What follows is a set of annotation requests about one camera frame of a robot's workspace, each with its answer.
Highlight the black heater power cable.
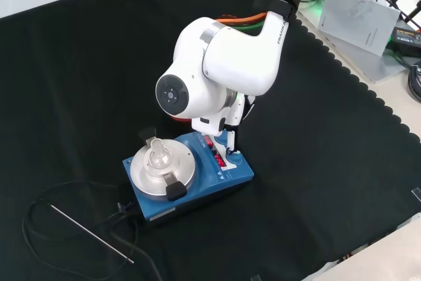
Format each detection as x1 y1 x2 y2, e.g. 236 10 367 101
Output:
110 201 164 281

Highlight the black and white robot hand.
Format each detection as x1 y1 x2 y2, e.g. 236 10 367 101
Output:
191 93 257 157

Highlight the grey flat base plate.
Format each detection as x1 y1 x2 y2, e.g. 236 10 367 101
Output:
295 6 414 84

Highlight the steel temperature probe rod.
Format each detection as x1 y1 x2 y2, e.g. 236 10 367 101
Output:
48 203 136 265

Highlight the green cable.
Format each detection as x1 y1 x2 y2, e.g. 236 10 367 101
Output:
230 19 268 31

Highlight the clear round-bottom flask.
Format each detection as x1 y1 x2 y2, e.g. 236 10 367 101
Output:
148 139 173 170

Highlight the black power adapter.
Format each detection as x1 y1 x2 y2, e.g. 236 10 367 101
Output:
388 26 421 55

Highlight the pale printed board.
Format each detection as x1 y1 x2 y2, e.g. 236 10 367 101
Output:
316 0 402 58

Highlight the thin black probe cable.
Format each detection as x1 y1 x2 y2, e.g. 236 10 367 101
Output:
22 180 139 263

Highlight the black coiled cable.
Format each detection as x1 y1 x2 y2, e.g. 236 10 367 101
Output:
407 63 421 103

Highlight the black bench cloth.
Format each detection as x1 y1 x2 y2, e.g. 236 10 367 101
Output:
0 0 421 281

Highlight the heater with blue base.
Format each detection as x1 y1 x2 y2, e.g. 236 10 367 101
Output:
122 127 255 228

